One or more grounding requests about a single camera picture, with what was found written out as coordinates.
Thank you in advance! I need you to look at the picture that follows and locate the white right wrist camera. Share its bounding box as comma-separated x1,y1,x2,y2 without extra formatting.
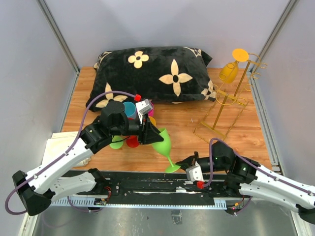
186,164,204,182

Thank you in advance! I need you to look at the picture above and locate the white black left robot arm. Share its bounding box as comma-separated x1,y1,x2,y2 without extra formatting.
12,99,164,216

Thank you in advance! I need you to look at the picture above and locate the green wine glass row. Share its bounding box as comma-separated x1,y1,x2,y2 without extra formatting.
152,128,180,173

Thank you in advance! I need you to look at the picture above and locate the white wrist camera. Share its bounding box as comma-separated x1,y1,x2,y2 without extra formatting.
135,99,153,124
186,164,204,182

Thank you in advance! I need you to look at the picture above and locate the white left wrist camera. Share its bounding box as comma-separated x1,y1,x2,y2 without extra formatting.
135,99,153,124

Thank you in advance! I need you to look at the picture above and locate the gold wire glass rack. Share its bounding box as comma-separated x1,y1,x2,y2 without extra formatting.
193,53,267,143

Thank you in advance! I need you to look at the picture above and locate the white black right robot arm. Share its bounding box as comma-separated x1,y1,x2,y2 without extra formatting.
176,139,315,224

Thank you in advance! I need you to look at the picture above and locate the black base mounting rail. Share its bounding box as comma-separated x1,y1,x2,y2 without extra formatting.
63,169,252,206

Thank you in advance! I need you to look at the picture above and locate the black floral plush pillow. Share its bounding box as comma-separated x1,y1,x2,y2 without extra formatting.
86,46,216,112

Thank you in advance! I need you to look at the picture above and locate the white folded cloth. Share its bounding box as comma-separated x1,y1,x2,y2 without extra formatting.
42,131,78,164

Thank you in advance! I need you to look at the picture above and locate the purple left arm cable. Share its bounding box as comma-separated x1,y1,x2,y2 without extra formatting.
4,90,141,215

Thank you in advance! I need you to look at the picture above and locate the pink wine glass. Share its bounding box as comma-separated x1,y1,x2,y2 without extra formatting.
148,102,154,117

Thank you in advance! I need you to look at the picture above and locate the orange wine glass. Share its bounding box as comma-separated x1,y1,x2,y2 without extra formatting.
149,116,157,126
219,48,249,84

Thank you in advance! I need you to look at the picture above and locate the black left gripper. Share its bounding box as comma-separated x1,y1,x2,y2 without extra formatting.
111,112,164,145

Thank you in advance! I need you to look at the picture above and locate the red wine glass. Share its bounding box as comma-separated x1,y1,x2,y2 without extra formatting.
126,118,139,148

